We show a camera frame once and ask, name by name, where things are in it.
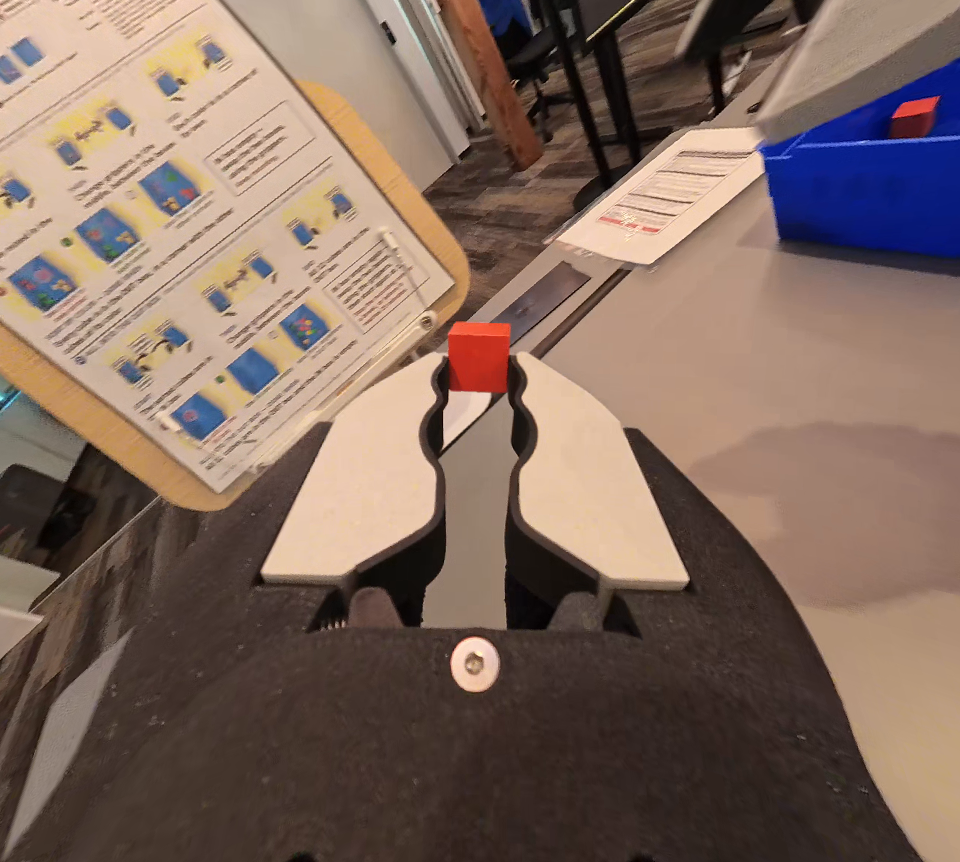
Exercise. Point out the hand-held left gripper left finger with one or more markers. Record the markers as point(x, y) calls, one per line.
point(352, 495)

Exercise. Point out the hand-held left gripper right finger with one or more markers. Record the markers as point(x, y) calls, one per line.
point(592, 495)

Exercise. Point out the red wooden cube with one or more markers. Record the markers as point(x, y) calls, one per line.
point(915, 118)
point(478, 356)

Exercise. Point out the blue plastic bin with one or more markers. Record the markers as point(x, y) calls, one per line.
point(862, 202)

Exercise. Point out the black desk panel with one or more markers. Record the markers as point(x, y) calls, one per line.
point(540, 300)

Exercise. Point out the black office chair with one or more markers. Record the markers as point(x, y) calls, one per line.
point(536, 64)

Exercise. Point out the laminated paper sheet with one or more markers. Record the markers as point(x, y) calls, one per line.
point(667, 202)

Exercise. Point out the dark low cabinet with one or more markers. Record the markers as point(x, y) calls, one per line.
point(30, 502)

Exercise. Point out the illustrated instruction sheet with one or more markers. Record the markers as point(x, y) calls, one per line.
point(187, 202)

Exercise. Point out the wooden post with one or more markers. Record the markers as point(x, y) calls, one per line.
point(472, 37)

